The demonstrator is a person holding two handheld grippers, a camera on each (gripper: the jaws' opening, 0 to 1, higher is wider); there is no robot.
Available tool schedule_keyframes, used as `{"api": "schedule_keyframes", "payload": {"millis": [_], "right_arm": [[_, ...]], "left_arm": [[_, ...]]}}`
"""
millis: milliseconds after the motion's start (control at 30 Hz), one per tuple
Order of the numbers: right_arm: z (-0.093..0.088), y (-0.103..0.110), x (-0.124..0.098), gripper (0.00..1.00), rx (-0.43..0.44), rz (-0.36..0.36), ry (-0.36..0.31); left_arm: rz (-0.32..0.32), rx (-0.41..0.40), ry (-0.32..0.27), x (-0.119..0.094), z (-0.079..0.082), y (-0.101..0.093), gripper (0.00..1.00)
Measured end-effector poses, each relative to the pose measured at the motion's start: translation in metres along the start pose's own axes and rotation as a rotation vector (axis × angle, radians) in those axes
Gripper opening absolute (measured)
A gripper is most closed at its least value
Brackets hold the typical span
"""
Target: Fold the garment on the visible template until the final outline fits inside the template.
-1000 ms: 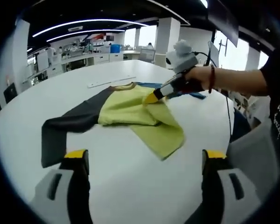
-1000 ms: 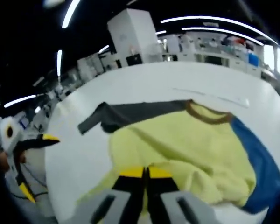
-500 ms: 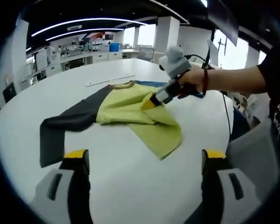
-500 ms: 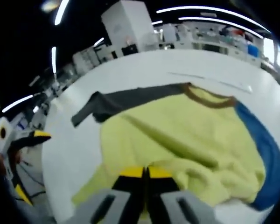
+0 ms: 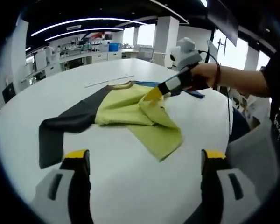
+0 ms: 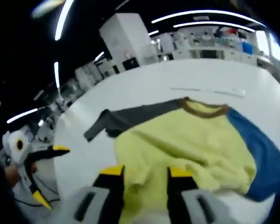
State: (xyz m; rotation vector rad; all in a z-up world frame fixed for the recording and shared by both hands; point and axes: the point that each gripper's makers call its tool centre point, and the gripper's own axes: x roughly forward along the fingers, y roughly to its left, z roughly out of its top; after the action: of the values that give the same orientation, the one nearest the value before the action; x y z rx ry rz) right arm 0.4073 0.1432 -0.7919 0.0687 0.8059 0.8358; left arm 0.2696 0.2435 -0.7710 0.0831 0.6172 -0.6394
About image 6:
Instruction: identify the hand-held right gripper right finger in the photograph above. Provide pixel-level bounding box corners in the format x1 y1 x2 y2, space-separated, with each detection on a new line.
167 165 227 224

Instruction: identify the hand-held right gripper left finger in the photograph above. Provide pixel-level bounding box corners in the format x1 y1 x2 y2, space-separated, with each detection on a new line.
73 164 126 224

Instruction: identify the yellow blue grey garment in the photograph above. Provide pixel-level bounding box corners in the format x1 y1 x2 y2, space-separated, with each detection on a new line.
83 97 280 224

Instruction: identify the person's left hand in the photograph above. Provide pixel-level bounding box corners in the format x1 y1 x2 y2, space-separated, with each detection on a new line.
4 163 22 188

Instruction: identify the black office chair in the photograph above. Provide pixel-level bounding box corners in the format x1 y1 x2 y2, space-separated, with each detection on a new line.
122 57 140 71

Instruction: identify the white square pillar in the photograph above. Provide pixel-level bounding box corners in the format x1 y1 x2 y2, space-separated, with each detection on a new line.
99 13 159 68

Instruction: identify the white lab counter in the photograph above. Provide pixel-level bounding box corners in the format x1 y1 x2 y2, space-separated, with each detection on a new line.
172 48 259 64

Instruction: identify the blue plastic bin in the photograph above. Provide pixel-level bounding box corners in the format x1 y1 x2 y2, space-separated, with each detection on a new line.
242 42 255 55

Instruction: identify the curved ceiling light strip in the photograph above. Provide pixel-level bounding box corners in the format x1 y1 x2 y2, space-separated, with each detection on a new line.
174 21 257 33
151 9 267 28

